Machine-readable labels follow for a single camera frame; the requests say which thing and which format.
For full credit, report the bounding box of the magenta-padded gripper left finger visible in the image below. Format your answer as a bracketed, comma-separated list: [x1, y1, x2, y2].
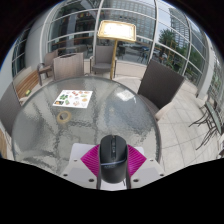
[60, 143, 102, 190]

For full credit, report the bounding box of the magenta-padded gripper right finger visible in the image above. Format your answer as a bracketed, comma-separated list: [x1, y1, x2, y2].
[125, 144, 166, 189]

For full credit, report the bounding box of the black computer mouse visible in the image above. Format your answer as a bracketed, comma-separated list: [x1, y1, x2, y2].
[98, 134, 130, 184]

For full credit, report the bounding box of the colourful printed menu sheet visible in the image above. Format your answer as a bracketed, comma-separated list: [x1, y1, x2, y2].
[52, 89, 94, 109]

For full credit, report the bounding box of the dark grey wicker chair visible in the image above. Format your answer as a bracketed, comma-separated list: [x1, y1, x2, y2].
[0, 83, 22, 138]
[137, 59, 185, 121]

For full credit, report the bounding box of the green metal garden table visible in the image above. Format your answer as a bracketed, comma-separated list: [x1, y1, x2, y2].
[189, 99, 224, 151]

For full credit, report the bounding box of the wooden slatted bench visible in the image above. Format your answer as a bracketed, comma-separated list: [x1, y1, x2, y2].
[12, 66, 40, 100]
[0, 128, 8, 159]

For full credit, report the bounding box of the grey wicker armchair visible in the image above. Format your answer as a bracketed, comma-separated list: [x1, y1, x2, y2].
[89, 44, 118, 78]

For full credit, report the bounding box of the brown wicker armchair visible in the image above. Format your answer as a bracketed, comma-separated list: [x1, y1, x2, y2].
[36, 49, 59, 86]

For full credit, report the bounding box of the gold menu stand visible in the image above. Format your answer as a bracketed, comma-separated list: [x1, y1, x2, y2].
[97, 19, 138, 81]

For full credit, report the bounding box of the brass table centre ring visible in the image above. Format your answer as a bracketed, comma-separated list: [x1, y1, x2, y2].
[55, 110, 72, 125]

